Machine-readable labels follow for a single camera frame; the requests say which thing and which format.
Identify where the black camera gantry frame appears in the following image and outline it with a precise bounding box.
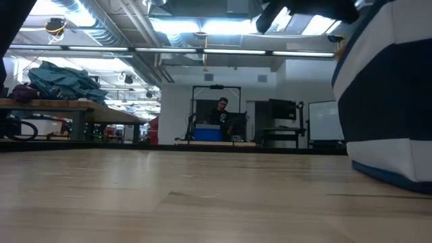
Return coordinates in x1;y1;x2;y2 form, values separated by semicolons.
184;84;242;142

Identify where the purple bag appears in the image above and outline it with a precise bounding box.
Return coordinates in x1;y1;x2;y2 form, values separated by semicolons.
9;83;40;104

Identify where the blue plastic bin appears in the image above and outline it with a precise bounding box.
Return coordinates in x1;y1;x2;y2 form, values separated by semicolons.
192;124;223;142

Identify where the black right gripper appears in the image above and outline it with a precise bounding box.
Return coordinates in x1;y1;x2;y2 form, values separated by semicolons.
255;0;360;34

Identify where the long ceiling light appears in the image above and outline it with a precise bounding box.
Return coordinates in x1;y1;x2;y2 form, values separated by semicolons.
202;49;267;55
134;47;198;54
271;50;335;58
67;46;130;52
8;45;64;51

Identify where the black aluminium table frame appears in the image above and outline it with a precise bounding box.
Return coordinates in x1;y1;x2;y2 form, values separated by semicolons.
0;140;348;157

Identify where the wooden top work table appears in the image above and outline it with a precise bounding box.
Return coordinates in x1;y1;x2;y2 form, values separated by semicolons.
173;139;258;148

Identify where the rack with red bins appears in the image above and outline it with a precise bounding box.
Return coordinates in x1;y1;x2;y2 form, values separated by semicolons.
147;116;159;145

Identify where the black left arm base cable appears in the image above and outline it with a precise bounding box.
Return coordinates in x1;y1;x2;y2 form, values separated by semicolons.
0;117;39;142

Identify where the black computer monitor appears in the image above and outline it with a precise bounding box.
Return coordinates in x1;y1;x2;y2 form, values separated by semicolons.
268;98;298;121

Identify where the navy fabric storage bin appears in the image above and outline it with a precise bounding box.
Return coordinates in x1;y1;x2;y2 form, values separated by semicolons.
331;0;432;195

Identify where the wheeled grey metal workbench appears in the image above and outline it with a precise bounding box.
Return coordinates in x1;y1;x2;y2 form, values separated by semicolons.
0;98;148;143

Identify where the whiteboard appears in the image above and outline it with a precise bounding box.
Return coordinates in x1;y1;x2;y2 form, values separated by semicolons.
307;100;346;142

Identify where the hanging yellow cable reel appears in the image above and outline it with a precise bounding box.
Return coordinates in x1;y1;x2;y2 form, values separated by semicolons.
44;17;68;37
193;31;211;72

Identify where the person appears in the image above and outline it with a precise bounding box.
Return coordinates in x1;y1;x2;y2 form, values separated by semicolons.
205;97;238;141

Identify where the white storage box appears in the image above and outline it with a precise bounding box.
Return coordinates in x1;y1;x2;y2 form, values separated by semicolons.
20;117;65;136

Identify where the silver ceiling duct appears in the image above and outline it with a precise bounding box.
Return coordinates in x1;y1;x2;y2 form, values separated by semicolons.
50;0;163;87

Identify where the black monitor desk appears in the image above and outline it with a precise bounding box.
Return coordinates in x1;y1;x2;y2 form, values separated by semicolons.
261;100;307;149

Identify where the pile of blue towels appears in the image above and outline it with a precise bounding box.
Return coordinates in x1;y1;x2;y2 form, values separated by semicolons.
27;60;109;105

